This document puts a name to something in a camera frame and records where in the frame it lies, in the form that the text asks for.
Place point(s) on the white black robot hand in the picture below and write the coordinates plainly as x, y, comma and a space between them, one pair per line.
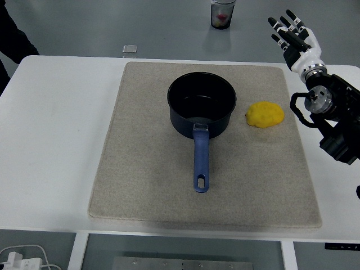
305, 57

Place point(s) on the black cup with contents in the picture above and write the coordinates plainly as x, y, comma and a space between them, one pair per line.
222, 14

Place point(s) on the beige fabric mat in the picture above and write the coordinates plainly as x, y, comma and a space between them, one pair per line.
205, 146

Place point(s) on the small clear square box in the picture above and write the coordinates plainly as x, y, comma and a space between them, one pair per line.
130, 49

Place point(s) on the black table control panel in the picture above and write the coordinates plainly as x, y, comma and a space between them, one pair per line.
341, 246

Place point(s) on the white table leg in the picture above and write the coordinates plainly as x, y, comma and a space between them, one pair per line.
76, 250
288, 254

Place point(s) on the person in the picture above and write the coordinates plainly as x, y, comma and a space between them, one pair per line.
11, 42

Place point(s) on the white power strip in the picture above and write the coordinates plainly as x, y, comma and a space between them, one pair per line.
18, 261

